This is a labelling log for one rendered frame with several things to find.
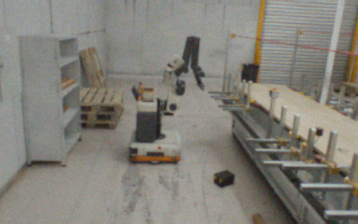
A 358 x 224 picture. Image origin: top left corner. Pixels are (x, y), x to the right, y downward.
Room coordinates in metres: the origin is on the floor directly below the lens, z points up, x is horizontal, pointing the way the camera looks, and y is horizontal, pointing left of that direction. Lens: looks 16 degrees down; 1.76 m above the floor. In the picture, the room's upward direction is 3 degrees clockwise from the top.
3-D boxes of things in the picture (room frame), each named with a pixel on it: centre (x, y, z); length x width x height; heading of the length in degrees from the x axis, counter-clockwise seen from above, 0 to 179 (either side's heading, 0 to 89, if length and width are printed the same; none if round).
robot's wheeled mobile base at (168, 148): (3.93, 0.28, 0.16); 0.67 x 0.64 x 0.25; 95
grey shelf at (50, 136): (3.86, 1.61, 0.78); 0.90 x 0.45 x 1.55; 5
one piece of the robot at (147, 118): (3.92, 0.37, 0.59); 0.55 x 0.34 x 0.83; 5
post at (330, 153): (1.81, -0.98, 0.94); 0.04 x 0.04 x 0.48; 5
